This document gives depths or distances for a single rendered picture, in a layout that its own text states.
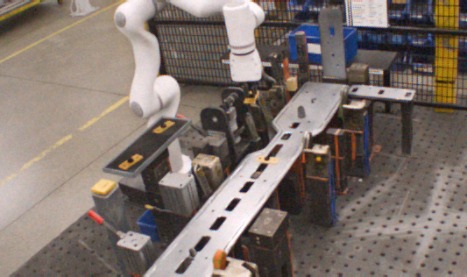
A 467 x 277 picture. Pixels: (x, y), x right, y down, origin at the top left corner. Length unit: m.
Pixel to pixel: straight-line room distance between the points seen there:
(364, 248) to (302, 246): 0.23
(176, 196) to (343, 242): 0.66
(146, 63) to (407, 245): 1.19
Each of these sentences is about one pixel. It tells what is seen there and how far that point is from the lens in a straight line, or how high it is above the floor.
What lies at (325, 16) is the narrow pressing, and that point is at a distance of 2.47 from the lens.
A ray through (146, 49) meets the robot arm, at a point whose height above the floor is 1.41.
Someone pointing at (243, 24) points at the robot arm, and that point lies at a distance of 1.73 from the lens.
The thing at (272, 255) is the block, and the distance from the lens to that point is 1.67.
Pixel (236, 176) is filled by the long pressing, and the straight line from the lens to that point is 1.93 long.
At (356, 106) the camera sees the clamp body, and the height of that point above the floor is 1.04.
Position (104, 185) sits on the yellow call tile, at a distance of 1.77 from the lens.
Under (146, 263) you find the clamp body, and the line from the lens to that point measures 1.67.
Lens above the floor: 2.07
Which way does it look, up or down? 30 degrees down
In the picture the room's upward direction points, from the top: 10 degrees counter-clockwise
